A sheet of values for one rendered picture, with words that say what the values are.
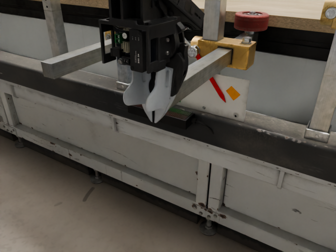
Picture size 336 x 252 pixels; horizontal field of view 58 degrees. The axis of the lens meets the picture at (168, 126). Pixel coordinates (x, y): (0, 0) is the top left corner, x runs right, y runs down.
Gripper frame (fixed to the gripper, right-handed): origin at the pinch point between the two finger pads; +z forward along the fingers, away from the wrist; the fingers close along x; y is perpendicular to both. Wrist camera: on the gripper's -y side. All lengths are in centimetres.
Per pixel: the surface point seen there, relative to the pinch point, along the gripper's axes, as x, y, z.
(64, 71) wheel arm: -23.5, -3.1, -0.9
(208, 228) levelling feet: -9, -54, 79
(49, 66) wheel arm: -24.2, -0.5, -2.6
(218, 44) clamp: -1.8, -26.0, -4.8
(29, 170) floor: -110, -40, 82
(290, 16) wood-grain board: 7.4, -46.6, -8.9
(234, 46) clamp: 1.7, -26.0, -4.8
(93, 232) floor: -51, -28, 82
